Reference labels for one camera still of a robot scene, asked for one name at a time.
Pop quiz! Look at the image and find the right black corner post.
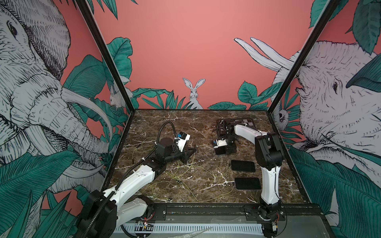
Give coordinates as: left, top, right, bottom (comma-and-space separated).
267, 0, 340, 114

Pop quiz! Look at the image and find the black white chessboard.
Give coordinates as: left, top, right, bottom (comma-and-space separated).
232, 119, 256, 128

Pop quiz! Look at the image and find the white vented strip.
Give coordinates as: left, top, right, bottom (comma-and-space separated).
123, 223, 263, 235

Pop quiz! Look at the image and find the left black corner post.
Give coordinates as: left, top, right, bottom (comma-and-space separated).
75, 0, 136, 113

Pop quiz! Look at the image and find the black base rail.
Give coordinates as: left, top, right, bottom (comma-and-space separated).
127, 203, 322, 222

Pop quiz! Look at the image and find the blue edged smartphone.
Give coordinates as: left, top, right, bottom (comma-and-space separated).
214, 146, 226, 155

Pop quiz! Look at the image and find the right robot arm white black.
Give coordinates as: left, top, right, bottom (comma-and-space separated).
212, 119, 284, 221

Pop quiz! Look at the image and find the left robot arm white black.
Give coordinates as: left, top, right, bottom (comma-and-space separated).
74, 131, 196, 238

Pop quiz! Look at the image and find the pink edged smartphone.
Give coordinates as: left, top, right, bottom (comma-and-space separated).
235, 178, 262, 190

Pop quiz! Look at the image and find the black smartphone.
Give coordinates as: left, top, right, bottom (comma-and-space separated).
231, 160, 256, 173

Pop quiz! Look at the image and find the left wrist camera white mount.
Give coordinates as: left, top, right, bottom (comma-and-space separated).
175, 131, 190, 152

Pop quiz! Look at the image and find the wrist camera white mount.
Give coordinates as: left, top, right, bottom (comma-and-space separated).
212, 139, 228, 149
175, 131, 190, 152

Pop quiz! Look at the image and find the black corner post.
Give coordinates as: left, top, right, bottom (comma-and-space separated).
75, 0, 136, 113
267, 0, 340, 114

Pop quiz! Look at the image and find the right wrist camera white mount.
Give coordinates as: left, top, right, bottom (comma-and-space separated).
212, 139, 228, 149

